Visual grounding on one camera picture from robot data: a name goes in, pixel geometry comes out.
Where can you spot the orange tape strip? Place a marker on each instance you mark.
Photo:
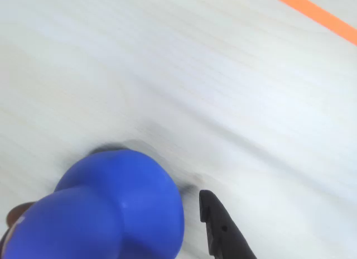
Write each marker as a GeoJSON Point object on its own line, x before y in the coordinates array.
{"type": "Point", "coordinates": [320, 14]}

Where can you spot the blue rubber duck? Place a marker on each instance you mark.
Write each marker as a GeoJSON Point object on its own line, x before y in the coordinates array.
{"type": "Point", "coordinates": [111, 208]}

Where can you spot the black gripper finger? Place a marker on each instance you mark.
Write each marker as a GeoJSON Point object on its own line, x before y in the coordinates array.
{"type": "Point", "coordinates": [223, 234]}

